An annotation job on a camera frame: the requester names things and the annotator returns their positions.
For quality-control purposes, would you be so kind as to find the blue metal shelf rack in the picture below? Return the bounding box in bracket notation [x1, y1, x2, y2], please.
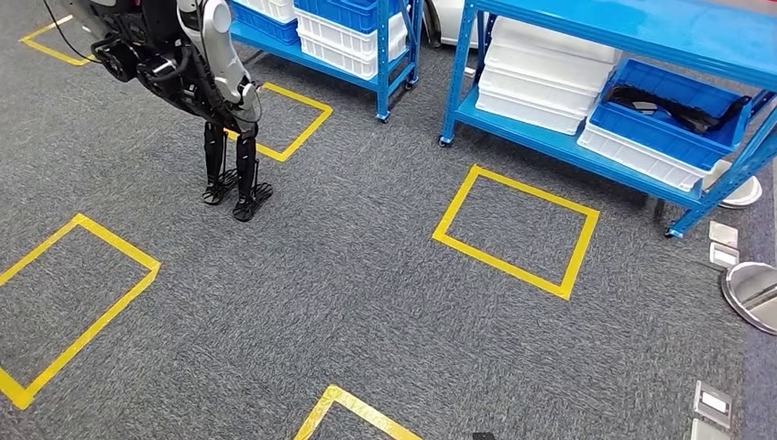
[438, 0, 777, 240]

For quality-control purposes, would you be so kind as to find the small grey floor box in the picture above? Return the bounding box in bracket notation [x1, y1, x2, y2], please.
[689, 419, 729, 440]
[708, 241, 742, 270]
[708, 220, 740, 249]

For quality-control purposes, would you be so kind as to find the white plastic crate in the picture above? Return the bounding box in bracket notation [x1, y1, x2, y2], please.
[295, 10, 409, 62]
[233, 0, 299, 24]
[297, 33, 409, 82]

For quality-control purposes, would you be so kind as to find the blue plastic crate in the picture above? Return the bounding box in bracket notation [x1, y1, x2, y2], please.
[294, 0, 409, 35]
[230, 3, 299, 48]

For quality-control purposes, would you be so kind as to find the blue wheeled metal rack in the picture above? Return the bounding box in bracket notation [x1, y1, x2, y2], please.
[229, 0, 424, 124]

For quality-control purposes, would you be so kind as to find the blue plastic panel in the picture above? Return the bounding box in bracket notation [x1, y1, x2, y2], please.
[584, 58, 755, 172]

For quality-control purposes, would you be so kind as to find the yellow floor tape square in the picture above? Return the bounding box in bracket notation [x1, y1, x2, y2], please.
[292, 383, 423, 440]
[431, 163, 601, 303]
[0, 212, 163, 412]
[224, 82, 334, 164]

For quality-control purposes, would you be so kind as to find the floor box with white insert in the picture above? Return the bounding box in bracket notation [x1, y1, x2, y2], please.
[693, 379, 735, 430]

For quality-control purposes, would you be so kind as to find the black curved plastic part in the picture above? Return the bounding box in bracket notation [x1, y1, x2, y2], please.
[607, 83, 752, 136]

